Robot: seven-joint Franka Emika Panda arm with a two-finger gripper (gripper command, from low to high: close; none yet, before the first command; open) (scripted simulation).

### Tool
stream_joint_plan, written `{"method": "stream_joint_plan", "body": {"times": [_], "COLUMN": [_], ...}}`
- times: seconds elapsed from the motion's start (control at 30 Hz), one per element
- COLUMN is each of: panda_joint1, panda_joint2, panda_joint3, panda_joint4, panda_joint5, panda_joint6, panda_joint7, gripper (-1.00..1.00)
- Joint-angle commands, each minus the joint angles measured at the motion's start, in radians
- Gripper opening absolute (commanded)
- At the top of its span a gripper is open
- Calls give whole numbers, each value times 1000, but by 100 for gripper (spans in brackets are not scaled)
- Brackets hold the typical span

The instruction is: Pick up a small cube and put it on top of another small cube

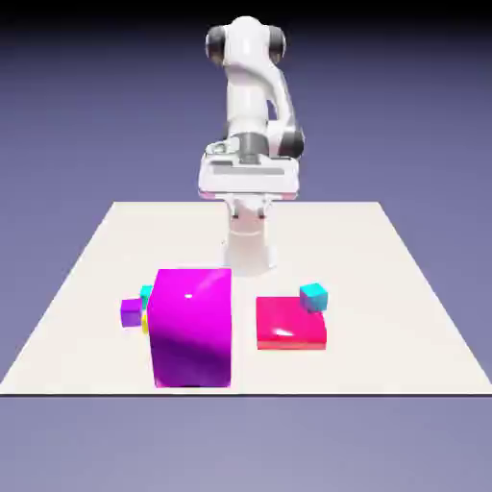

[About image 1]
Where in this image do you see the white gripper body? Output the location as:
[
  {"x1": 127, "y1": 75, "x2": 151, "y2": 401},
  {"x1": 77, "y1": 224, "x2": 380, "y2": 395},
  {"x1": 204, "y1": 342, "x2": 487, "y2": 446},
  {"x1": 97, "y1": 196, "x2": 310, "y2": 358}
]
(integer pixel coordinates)
[{"x1": 197, "y1": 152, "x2": 301, "y2": 202}]

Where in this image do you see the small purple cube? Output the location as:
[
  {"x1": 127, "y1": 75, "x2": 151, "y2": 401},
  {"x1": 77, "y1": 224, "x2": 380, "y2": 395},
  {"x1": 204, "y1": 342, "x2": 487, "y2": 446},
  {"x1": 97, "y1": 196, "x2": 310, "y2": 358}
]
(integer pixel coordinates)
[{"x1": 120, "y1": 298, "x2": 144, "y2": 329}]

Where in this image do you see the large flat pink box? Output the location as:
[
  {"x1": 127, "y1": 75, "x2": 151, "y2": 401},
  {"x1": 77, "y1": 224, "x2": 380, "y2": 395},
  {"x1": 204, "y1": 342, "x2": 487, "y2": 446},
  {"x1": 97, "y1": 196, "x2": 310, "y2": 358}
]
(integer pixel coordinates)
[{"x1": 256, "y1": 295, "x2": 329, "y2": 352}]

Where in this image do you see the large magenta box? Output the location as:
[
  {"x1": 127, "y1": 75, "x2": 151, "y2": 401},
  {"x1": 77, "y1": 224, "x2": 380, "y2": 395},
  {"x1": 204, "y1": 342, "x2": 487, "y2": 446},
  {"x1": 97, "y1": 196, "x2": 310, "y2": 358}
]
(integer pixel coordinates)
[{"x1": 146, "y1": 267, "x2": 233, "y2": 389}]

